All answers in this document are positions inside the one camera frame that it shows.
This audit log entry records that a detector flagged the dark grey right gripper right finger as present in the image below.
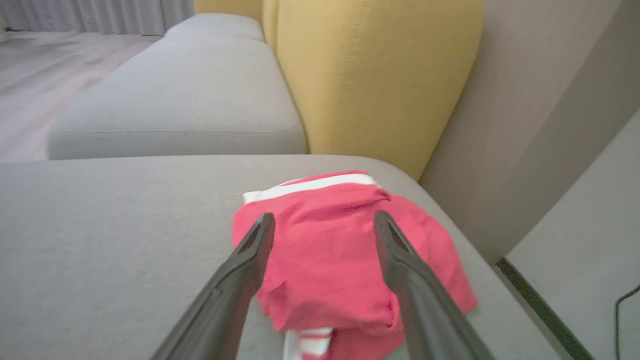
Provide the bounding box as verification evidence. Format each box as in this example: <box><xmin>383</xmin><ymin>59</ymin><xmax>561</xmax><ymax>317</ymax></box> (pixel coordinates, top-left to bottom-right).
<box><xmin>372</xmin><ymin>210</ymin><xmax>496</xmax><ymax>360</ymax></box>

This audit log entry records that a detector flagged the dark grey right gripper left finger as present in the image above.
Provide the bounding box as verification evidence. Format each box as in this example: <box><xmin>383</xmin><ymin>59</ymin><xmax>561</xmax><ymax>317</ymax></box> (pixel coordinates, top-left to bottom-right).
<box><xmin>150</xmin><ymin>212</ymin><xmax>276</xmax><ymax>360</ymax></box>

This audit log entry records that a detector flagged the red Bulls basketball jersey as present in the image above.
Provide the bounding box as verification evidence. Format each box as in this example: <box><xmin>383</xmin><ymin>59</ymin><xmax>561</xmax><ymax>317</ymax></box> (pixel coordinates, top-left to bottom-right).
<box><xmin>231</xmin><ymin>170</ymin><xmax>479</xmax><ymax>360</ymax></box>

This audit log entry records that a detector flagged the dark baseboard strip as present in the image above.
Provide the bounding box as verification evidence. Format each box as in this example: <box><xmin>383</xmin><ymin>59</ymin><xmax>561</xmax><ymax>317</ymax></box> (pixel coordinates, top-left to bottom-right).
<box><xmin>496</xmin><ymin>257</ymin><xmax>597</xmax><ymax>360</ymax></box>

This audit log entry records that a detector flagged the small grey sofa seat cushion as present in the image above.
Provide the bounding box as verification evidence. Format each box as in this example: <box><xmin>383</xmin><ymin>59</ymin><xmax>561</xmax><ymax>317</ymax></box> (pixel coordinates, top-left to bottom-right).
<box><xmin>46</xmin><ymin>12</ymin><xmax>308</xmax><ymax>161</ymax></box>

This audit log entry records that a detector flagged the wide yellow sofa back cushion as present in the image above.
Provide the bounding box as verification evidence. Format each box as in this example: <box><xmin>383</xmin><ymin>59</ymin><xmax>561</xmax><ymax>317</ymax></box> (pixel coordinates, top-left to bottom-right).
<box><xmin>262</xmin><ymin>0</ymin><xmax>485</xmax><ymax>181</ymax></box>

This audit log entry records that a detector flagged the narrow yellow sofa back cushion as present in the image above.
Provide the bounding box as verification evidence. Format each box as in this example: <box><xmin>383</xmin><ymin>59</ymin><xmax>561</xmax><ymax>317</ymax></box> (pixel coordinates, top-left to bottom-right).
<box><xmin>194</xmin><ymin>0</ymin><xmax>264</xmax><ymax>23</ymax></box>

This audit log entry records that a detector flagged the grey pleated curtain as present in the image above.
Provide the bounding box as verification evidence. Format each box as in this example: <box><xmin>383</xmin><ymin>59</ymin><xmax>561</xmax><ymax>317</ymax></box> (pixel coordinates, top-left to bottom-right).
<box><xmin>0</xmin><ymin>0</ymin><xmax>195</xmax><ymax>37</ymax></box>

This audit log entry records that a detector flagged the black floor cable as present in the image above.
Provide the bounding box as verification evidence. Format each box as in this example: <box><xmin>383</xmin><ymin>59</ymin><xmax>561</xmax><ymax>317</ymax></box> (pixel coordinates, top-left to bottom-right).
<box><xmin>614</xmin><ymin>284</ymin><xmax>640</xmax><ymax>360</ymax></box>

